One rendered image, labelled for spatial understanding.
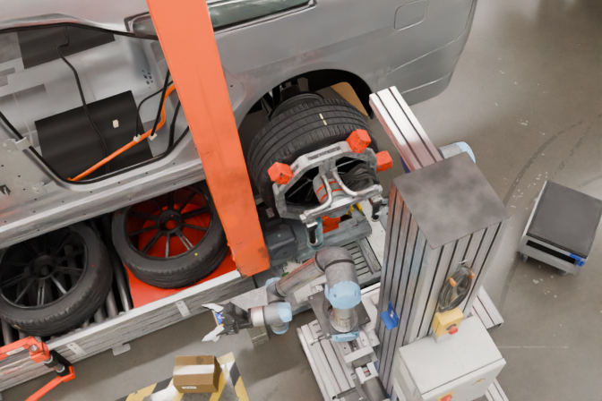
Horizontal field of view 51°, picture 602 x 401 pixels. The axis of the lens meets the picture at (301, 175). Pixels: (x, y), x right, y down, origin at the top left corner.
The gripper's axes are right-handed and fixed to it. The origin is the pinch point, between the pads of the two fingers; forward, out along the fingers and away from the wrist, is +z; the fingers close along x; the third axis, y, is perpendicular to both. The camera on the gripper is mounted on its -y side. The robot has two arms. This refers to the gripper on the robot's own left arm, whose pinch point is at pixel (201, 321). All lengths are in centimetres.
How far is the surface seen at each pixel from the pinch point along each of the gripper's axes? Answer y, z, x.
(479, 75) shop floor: 95, -192, 219
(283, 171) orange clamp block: 3, -40, 73
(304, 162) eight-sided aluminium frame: 1, -50, 76
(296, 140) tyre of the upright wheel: -4, -49, 85
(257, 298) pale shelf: 73, -17, 49
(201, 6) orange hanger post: -117, -24, 36
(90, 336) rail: 82, 74, 47
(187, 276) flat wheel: 74, 21, 71
